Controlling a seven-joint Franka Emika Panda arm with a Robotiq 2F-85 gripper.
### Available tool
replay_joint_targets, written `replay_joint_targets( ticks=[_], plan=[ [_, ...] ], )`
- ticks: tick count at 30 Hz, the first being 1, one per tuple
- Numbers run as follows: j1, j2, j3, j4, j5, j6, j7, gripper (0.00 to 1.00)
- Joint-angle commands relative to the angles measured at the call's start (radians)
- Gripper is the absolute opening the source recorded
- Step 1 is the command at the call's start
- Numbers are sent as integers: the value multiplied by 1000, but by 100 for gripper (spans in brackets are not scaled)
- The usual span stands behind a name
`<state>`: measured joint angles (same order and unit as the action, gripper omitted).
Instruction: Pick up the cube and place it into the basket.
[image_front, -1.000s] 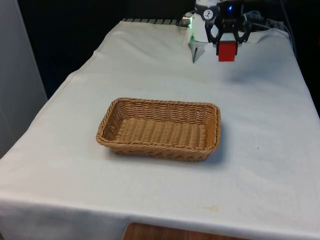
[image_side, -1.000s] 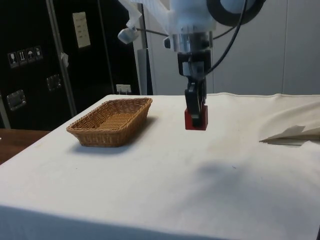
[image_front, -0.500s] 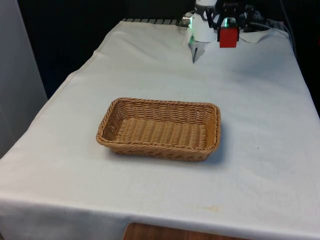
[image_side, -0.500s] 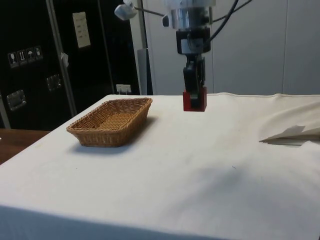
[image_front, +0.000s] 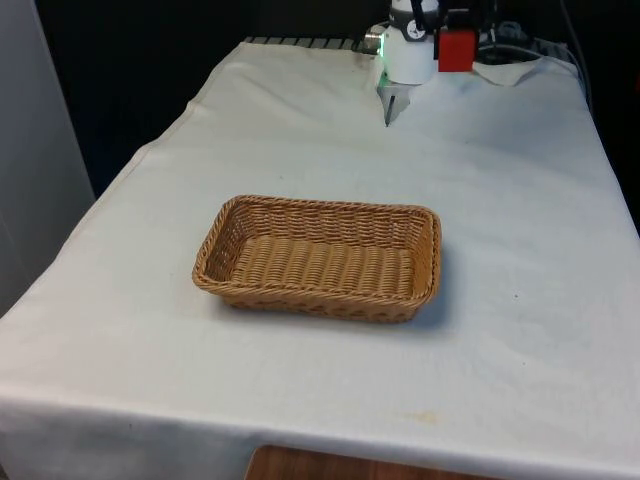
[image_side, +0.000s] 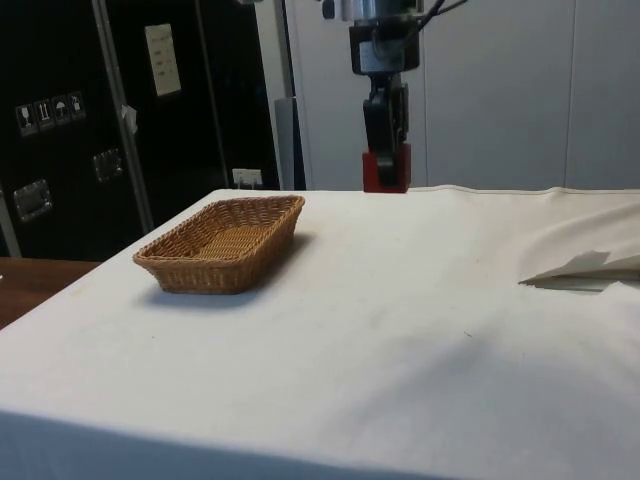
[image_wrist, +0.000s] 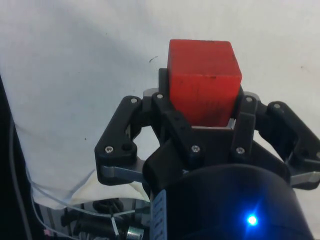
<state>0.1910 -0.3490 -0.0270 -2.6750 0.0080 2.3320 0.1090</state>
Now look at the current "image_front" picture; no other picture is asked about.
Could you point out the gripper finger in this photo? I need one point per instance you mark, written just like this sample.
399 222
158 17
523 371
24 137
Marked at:
436 45
481 25

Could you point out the red cube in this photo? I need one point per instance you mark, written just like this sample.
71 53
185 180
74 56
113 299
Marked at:
456 50

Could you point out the brown wicker basket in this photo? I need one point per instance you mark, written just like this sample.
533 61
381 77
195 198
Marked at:
320 260

